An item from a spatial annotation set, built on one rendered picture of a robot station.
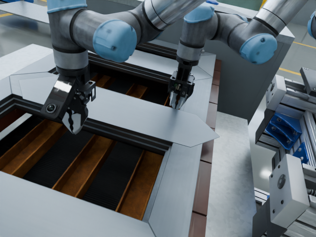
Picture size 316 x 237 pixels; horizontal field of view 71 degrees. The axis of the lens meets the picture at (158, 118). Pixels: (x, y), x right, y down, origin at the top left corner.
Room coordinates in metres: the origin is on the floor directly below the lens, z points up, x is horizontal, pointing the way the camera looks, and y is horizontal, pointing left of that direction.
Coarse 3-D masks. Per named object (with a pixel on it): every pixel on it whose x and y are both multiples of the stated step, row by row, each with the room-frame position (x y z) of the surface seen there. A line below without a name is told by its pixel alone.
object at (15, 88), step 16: (144, 48) 1.31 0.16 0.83; (160, 48) 1.31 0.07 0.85; (96, 64) 1.00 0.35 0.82; (112, 64) 0.99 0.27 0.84; (128, 64) 0.99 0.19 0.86; (16, 80) 0.66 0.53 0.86; (160, 80) 0.95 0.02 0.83; (16, 96) 0.58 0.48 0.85; (0, 112) 0.51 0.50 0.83; (32, 112) 0.56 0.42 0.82; (96, 128) 0.53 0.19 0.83; (112, 128) 0.53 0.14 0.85; (144, 144) 0.50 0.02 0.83; (160, 144) 0.50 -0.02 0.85; (160, 176) 0.38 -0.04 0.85
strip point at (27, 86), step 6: (36, 78) 0.70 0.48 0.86; (42, 78) 0.71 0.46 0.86; (48, 78) 0.72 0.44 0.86; (24, 84) 0.65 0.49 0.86; (30, 84) 0.65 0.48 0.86; (36, 84) 0.66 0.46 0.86; (42, 84) 0.67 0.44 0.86; (24, 90) 0.61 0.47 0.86; (30, 90) 0.62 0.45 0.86; (24, 96) 0.58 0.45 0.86
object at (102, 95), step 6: (96, 90) 0.70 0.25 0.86; (102, 90) 0.71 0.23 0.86; (108, 90) 0.72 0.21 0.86; (90, 96) 0.65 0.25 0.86; (96, 96) 0.66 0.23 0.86; (102, 96) 0.67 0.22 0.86; (108, 96) 0.68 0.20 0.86; (90, 102) 0.62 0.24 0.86; (96, 102) 0.63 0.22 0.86; (102, 102) 0.64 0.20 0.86; (90, 108) 0.59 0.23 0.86; (96, 108) 0.59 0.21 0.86; (90, 114) 0.56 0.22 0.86
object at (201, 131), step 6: (198, 120) 0.64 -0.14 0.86; (198, 126) 0.61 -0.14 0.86; (204, 126) 0.61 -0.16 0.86; (198, 132) 0.58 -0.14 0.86; (204, 132) 0.58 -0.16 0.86; (210, 132) 0.59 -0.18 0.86; (192, 138) 0.54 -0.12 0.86; (198, 138) 0.55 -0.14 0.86; (204, 138) 0.55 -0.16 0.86; (210, 138) 0.56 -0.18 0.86; (192, 144) 0.51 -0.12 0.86; (198, 144) 0.52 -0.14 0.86
